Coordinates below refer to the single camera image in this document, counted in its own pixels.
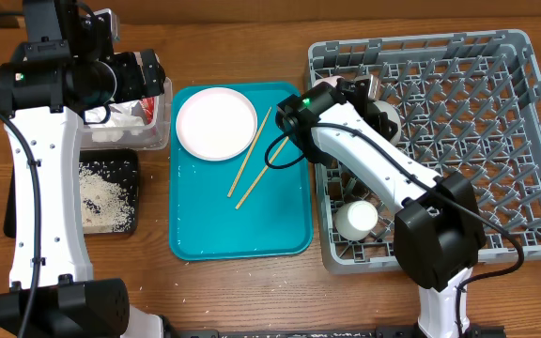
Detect grey-green bowl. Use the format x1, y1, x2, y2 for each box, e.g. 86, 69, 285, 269
374, 100, 402, 146

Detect red snack wrapper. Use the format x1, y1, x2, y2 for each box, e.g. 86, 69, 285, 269
140, 98, 156, 124

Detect pink bowl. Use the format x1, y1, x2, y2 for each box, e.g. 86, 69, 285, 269
312, 75, 343, 88

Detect white paper napkin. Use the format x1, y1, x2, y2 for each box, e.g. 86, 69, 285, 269
85, 100, 145, 143

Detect wooden chopstick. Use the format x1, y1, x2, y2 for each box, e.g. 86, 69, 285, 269
235, 136, 289, 210
227, 107, 272, 198

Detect large white round plate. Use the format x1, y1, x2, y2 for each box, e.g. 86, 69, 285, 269
176, 87, 258, 161

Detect small white cup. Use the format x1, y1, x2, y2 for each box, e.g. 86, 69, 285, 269
334, 201, 379, 240

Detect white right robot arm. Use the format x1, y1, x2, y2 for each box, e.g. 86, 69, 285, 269
275, 75, 486, 337

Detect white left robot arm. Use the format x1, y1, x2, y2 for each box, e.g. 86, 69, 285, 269
0, 0, 175, 337

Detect clear plastic waste bin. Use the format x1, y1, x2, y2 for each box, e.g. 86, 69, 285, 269
9, 49, 174, 152

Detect black food waste tray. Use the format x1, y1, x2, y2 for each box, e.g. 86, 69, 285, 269
2, 148, 141, 239

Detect grey plastic dish rack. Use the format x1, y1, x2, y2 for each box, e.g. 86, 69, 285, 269
308, 29, 541, 263

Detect pile of rice grains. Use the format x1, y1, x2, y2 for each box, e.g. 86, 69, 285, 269
78, 161, 138, 234

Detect teal plastic serving tray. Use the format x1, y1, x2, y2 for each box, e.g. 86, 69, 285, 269
169, 82, 313, 261

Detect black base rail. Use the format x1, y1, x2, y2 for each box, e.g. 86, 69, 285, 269
171, 323, 506, 338

